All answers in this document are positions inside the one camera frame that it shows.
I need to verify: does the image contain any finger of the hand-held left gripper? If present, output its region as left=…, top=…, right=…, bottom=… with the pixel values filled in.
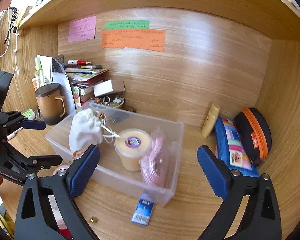
left=0, top=110, right=46, bottom=131
left=2, top=140, right=63, bottom=173

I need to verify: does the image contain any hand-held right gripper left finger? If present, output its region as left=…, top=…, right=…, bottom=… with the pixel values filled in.
left=14, top=144, right=102, bottom=240

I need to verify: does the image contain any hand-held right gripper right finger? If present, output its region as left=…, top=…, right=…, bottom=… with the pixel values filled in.
left=197, top=145, right=283, bottom=240

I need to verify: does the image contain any brown lidded mug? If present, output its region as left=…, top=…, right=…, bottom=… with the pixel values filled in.
left=35, top=83, right=66, bottom=125

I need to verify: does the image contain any blue patchwork pencil case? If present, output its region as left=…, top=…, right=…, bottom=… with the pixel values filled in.
left=213, top=117, right=260, bottom=178

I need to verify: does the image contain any yellow lidded plastic cup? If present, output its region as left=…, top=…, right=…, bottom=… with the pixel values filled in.
left=114, top=128, right=152, bottom=172

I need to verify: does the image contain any clear plastic storage box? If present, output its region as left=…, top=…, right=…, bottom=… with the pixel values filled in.
left=45, top=101, right=185, bottom=207

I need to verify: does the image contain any yellow tube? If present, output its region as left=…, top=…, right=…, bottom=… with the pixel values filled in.
left=201, top=103, right=221, bottom=138

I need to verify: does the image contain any white red packet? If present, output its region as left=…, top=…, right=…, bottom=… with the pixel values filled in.
left=46, top=195, right=73, bottom=239

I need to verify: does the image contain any white curved file holder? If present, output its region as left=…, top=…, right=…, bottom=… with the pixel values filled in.
left=51, top=57, right=77, bottom=113

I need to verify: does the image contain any black orange zip case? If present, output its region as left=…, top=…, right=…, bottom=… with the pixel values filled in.
left=234, top=107, right=272, bottom=167

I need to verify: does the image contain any stack of books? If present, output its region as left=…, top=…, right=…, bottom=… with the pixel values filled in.
left=64, top=64, right=109, bottom=105

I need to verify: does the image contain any small blue packet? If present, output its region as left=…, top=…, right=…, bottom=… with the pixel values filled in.
left=131, top=197, right=155, bottom=226

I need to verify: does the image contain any box of keyrings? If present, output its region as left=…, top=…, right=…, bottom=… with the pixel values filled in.
left=94, top=92, right=127, bottom=110

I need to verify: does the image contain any red white pen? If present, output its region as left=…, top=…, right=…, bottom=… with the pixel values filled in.
left=67, top=59, right=92, bottom=65

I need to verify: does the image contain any white cardboard box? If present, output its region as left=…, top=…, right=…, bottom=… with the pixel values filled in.
left=93, top=79, right=125, bottom=97

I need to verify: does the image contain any pink sticky note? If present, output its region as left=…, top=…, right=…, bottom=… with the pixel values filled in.
left=68, top=16, right=97, bottom=42

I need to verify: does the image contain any orange sticky note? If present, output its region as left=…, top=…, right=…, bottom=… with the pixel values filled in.
left=101, top=29, right=166, bottom=52

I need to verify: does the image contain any green sticky note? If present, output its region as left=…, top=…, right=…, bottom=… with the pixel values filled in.
left=105, top=20, right=150, bottom=30

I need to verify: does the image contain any white drawstring pouch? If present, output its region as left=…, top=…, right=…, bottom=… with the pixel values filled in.
left=69, top=108, right=103, bottom=153

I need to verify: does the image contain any pink cord in clear bag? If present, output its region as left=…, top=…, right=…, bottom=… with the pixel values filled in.
left=139, top=127, right=172, bottom=188

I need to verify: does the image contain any black beaded chain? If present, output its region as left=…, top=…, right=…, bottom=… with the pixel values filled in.
left=5, top=7, right=18, bottom=46

